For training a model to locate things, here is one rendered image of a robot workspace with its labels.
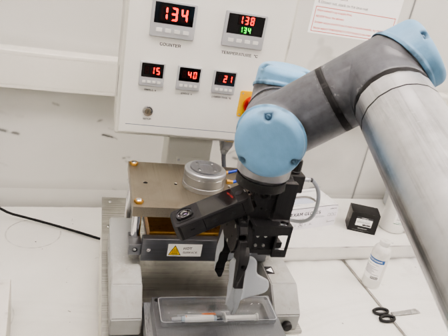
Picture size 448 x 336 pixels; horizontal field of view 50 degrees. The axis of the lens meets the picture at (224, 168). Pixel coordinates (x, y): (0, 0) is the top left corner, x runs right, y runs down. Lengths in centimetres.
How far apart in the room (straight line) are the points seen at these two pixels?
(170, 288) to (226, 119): 36
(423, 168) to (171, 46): 65
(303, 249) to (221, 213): 77
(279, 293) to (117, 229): 33
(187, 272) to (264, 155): 52
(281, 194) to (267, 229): 5
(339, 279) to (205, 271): 53
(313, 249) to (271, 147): 95
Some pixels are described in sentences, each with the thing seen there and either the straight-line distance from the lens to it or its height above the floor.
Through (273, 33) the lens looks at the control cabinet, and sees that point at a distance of 97.
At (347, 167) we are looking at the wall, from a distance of 174.
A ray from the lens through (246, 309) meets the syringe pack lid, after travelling 80.
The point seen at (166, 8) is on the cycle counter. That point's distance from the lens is 92.
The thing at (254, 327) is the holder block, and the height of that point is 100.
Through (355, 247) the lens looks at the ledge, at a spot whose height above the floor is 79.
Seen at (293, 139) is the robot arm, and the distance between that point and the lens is 48.
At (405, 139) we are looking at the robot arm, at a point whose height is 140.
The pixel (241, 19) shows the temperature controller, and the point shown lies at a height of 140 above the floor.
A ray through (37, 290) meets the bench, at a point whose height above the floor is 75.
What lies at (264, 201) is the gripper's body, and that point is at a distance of 67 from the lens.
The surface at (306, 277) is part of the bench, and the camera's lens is 136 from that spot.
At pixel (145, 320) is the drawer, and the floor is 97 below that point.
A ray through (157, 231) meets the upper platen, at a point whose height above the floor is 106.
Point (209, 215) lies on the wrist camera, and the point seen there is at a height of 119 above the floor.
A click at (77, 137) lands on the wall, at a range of 143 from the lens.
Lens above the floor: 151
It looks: 24 degrees down
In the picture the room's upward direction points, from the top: 11 degrees clockwise
